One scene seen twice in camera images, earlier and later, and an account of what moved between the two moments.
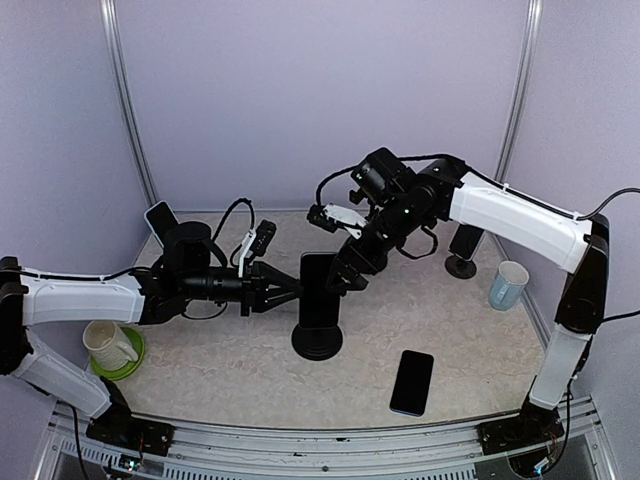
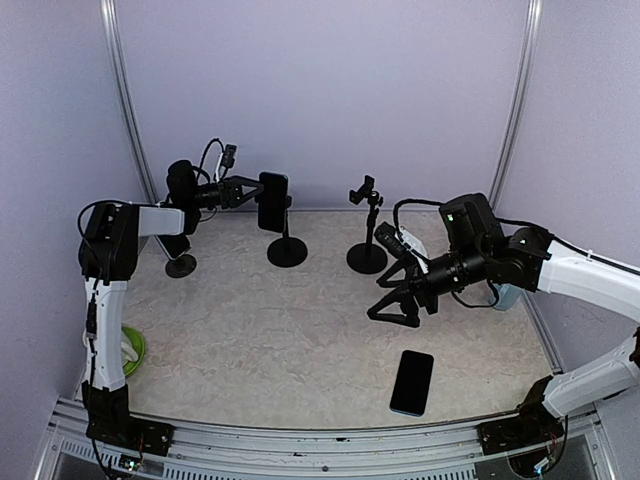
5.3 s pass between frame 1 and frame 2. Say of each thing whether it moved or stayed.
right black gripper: moved
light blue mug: stayed
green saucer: stayed
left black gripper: moved
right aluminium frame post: stayed
